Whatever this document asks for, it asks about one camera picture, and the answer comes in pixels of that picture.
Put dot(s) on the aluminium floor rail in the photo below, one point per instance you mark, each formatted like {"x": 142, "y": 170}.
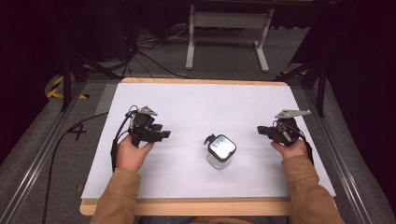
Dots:
{"x": 336, "y": 149}
{"x": 34, "y": 165}

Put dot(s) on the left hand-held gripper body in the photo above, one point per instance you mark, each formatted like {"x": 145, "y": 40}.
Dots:
{"x": 141, "y": 124}

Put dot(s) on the white metal stand frame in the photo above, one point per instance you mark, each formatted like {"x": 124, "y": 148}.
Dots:
{"x": 229, "y": 21}

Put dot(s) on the white table mat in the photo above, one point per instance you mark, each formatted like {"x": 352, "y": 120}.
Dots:
{"x": 202, "y": 109}

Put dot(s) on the person's right hand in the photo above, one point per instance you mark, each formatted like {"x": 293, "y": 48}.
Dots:
{"x": 291, "y": 150}

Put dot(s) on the glass jar with black lid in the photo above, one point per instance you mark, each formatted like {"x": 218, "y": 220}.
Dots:
{"x": 221, "y": 150}

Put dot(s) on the yellow black floor tape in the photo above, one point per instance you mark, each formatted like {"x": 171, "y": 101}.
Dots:
{"x": 54, "y": 90}

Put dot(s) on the black tripod stand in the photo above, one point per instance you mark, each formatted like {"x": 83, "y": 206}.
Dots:
{"x": 67, "y": 81}
{"x": 320, "y": 81}

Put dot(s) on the person's left hand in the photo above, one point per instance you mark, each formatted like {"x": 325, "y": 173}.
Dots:
{"x": 132, "y": 155}

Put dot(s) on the black tape floor mark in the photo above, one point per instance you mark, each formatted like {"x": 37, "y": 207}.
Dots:
{"x": 77, "y": 131}

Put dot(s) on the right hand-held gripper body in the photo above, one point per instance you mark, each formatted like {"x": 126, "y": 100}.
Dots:
{"x": 286, "y": 129}

